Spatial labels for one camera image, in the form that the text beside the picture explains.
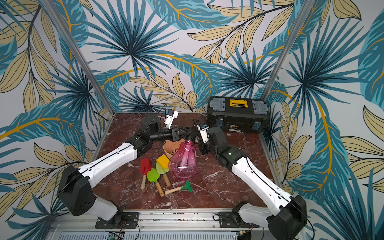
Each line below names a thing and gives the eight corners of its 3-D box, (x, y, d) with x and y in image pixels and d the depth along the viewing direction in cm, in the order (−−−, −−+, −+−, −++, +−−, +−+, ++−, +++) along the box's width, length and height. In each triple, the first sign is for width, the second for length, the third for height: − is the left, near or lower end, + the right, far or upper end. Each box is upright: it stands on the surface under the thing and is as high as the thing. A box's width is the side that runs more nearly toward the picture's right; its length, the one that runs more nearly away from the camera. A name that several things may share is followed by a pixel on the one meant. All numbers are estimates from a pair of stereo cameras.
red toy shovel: (142, 191, 84) (140, 188, 81) (142, 161, 95) (140, 158, 92) (151, 189, 85) (150, 186, 82) (150, 159, 96) (149, 156, 93)
